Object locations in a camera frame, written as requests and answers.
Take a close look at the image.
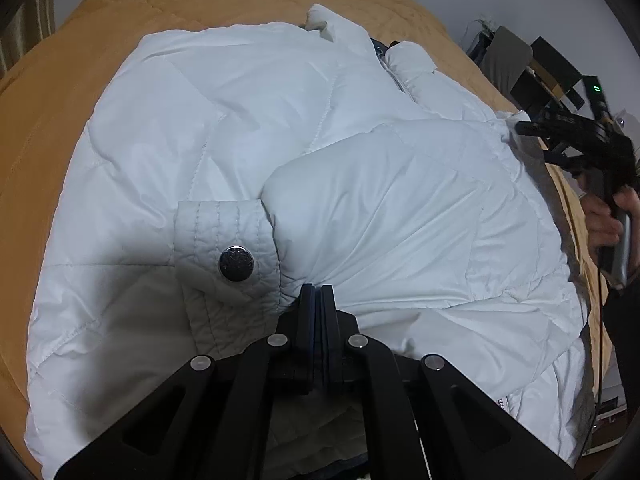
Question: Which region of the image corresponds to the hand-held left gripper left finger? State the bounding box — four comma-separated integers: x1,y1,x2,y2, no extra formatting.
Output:
52,282,321,480

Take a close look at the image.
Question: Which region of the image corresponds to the grey bag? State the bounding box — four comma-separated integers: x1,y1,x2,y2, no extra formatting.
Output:
477,25,534,103

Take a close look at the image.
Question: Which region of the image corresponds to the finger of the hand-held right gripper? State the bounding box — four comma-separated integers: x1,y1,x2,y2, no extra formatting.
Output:
515,110,598,150
542,141,601,175

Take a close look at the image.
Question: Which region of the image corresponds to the tan bed blanket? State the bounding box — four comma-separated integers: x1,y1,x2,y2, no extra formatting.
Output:
0,0,621,480

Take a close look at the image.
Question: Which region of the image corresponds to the black box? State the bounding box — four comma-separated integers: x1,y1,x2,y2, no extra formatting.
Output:
510,36,587,113

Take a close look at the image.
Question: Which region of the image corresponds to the beige curtain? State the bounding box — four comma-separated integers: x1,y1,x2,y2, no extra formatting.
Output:
0,0,57,78

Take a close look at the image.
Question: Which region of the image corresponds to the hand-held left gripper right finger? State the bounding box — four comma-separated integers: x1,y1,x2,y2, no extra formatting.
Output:
320,284,576,480

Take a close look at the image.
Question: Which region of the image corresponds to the white puffer jacket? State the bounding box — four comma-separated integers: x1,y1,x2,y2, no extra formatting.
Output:
25,4,598,480

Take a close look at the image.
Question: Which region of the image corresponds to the person's right hand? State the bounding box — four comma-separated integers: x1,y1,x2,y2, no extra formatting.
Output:
582,185,638,251

